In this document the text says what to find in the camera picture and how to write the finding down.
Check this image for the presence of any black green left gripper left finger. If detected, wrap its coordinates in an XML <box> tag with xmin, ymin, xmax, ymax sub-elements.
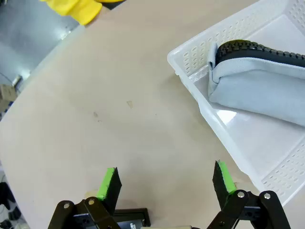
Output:
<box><xmin>47</xmin><ymin>167</ymin><xmax>122</xmax><ymax>229</ymax></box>

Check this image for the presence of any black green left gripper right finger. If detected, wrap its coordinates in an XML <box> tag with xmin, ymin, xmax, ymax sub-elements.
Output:
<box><xmin>207</xmin><ymin>160</ymin><xmax>292</xmax><ymax>229</ymax></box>

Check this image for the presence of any white perforated plastic basket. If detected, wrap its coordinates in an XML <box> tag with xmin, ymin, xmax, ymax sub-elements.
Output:
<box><xmin>166</xmin><ymin>0</ymin><xmax>305</xmax><ymax>207</ymax></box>

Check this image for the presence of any black flat rectangular device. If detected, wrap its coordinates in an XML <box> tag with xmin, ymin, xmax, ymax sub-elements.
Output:
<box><xmin>113</xmin><ymin>208</ymin><xmax>152</xmax><ymax>228</ymax></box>

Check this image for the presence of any grey pencil case black zipper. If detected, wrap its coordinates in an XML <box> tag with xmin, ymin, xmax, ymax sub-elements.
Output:
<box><xmin>207</xmin><ymin>40</ymin><xmax>305</xmax><ymax>127</ymax></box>

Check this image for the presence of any brown cardboard box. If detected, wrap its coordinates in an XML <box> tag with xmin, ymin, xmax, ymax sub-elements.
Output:
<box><xmin>0</xmin><ymin>83</ymin><xmax>19</xmax><ymax>109</ymax></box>

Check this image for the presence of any person in yellow hoodie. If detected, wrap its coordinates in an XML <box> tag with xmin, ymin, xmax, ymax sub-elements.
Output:
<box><xmin>39</xmin><ymin>0</ymin><xmax>126</xmax><ymax>26</ymax></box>

